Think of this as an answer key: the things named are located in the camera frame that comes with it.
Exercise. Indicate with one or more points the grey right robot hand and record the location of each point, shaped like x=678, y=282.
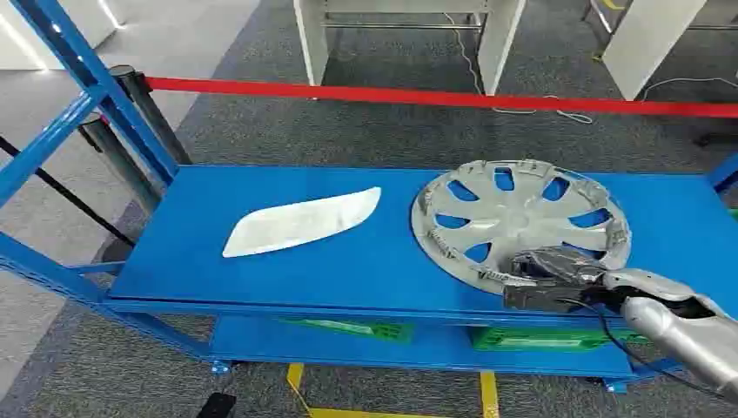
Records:
x=548, y=277

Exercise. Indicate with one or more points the silver plastic wheel hubcap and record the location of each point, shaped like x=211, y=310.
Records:
x=519, y=219

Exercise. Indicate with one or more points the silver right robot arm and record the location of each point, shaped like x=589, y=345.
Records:
x=680, y=334

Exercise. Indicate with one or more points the green plastic crate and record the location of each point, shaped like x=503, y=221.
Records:
x=369, y=330
x=536, y=339

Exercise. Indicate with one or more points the yellow floor tape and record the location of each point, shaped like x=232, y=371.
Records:
x=489, y=395

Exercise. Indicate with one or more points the blue metal shelf rack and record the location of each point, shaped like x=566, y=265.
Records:
x=346, y=277

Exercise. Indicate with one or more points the red barrier belt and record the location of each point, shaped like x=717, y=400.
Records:
x=403, y=96

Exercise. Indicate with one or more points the white desk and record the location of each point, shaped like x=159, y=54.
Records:
x=646, y=40
x=496, y=40

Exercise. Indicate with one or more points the white curved car panel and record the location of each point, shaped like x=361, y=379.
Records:
x=300, y=222

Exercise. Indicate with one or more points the black robot foot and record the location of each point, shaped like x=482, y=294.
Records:
x=217, y=405

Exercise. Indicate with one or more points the black barrier belt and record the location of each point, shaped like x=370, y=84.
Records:
x=63, y=193

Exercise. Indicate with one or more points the black stanchion post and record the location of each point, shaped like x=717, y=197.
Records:
x=150, y=115
x=118, y=158

